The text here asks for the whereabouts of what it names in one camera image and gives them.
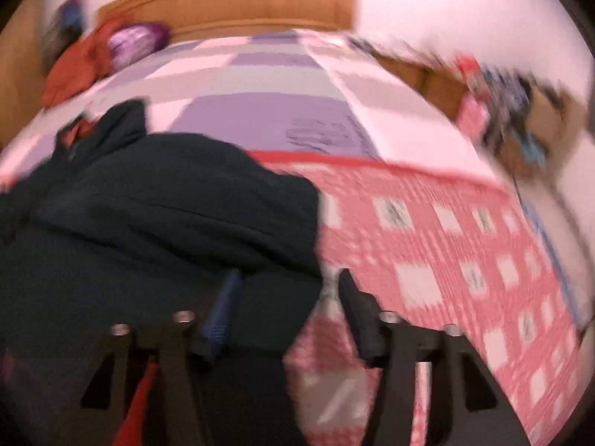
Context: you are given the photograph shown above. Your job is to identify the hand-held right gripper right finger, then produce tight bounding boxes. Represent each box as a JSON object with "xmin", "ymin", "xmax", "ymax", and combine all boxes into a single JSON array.
[{"xmin": 338, "ymin": 268, "xmax": 531, "ymax": 446}]

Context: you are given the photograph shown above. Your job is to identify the wooden wardrobe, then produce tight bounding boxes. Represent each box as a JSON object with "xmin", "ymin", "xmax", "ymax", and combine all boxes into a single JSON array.
[{"xmin": 0, "ymin": 0, "xmax": 61, "ymax": 142}]

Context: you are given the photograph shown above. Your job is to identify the purple pillow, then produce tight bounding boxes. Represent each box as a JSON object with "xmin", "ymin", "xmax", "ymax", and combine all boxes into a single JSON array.
[{"xmin": 107, "ymin": 22, "xmax": 171, "ymax": 68}]

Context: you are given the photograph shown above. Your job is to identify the orange red cloth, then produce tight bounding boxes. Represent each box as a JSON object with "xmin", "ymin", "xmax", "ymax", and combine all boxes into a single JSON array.
[{"xmin": 41, "ymin": 15, "xmax": 127, "ymax": 109}]

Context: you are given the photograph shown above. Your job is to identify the wooden bedside table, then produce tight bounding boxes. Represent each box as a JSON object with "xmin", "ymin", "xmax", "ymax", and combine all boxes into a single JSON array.
[{"xmin": 372, "ymin": 49, "xmax": 595, "ymax": 175}]

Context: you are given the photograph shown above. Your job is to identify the red checked blanket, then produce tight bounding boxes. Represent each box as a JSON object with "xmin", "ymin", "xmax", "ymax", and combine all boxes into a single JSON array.
[{"xmin": 246, "ymin": 149, "xmax": 587, "ymax": 446}]

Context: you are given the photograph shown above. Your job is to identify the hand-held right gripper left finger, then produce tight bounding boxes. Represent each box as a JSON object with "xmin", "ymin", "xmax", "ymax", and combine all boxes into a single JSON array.
[{"xmin": 50, "ymin": 268, "xmax": 243, "ymax": 446}]

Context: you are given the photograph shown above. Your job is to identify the blue object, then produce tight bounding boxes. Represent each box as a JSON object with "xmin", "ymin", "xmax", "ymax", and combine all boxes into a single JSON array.
[{"xmin": 58, "ymin": 0, "xmax": 88, "ymax": 34}]

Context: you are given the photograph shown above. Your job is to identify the dark green jacket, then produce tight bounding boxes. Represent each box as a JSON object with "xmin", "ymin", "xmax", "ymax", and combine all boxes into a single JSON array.
[{"xmin": 0, "ymin": 97, "xmax": 326, "ymax": 446}]

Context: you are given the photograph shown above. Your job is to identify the wooden headboard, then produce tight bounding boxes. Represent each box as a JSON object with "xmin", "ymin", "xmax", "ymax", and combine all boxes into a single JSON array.
[{"xmin": 97, "ymin": 0, "xmax": 362, "ymax": 43}]

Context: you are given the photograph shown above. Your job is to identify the purple pink patchwork bed sheet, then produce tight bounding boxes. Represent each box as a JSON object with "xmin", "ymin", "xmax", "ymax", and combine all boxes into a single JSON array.
[{"xmin": 0, "ymin": 29, "xmax": 505, "ymax": 192}]

